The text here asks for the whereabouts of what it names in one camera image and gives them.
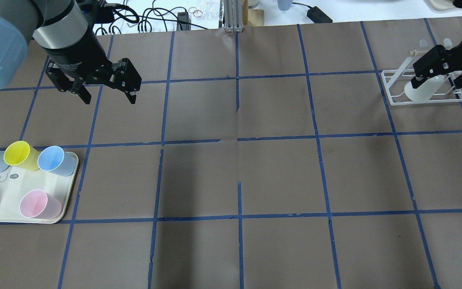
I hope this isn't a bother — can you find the pink plastic cup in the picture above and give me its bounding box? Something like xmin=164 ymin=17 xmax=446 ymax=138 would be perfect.
xmin=19 ymin=189 xmax=63 ymax=220

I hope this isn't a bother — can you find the cream plastic tray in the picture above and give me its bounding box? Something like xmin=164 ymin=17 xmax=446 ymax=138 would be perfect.
xmin=0 ymin=167 xmax=77 ymax=224

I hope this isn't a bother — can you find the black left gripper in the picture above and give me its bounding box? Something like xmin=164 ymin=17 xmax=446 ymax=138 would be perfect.
xmin=45 ymin=28 xmax=142 ymax=105

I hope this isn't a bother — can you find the black power adapter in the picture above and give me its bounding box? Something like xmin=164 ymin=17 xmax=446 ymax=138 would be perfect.
xmin=306 ymin=6 xmax=333 ymax=23

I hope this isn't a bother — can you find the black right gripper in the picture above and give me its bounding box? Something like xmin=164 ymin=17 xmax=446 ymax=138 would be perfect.
xmin=411 ymin=40 xmax=462 ymax=89

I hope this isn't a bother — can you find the white dish rack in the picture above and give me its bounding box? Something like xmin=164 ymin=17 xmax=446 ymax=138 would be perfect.
xmin=381 ymin=39 xmax=462 ymax=106

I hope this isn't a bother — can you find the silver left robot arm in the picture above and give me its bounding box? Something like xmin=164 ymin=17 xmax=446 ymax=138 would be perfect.
xmin=0 ymin=0 xmax=142 ymax=104

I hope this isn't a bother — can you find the yellow plastic cup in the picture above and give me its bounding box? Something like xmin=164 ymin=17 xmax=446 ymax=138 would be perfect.
xmin=3 ymin=140 xmax=40 ymax=171

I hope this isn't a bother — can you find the light blue cup middle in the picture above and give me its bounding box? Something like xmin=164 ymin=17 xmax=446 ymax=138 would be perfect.
xmin=37 ymin=146 xmax=77 ymax=176

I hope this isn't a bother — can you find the white ikea cup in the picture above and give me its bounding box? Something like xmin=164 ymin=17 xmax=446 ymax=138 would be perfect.
xmin=404 ymin=75 xmax=446 ymax=104

